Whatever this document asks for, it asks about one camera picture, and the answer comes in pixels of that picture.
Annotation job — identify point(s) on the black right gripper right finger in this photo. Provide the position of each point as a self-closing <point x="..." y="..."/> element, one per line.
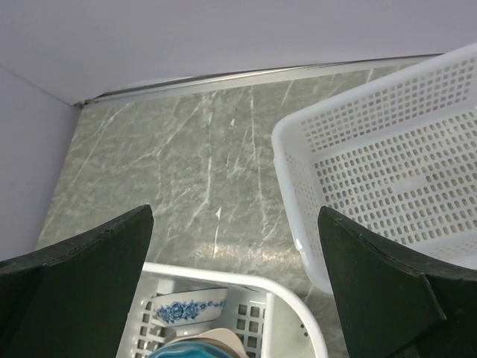
<point x="393" y="301"/>

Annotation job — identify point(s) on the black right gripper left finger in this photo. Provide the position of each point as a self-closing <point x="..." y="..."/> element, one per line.
<point x="72" y="298"/>

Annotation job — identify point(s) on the blue floral white bowl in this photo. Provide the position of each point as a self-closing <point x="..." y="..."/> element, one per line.
<point x="190" y="307"/>

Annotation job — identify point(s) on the white round dish basket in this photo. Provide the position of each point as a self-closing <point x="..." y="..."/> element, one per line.
<point x="270" y="320"/>

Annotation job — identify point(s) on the teal blue bowl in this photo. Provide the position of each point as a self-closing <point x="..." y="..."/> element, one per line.
<point x="187" y="349"/>

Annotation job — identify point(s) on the white perforated rectangular basket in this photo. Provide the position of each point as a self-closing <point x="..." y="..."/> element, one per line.
<point x="396" y="155"/>

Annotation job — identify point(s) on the beige ceramic bowl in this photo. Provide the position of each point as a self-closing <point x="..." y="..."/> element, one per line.
<point x="221" y="338"/>

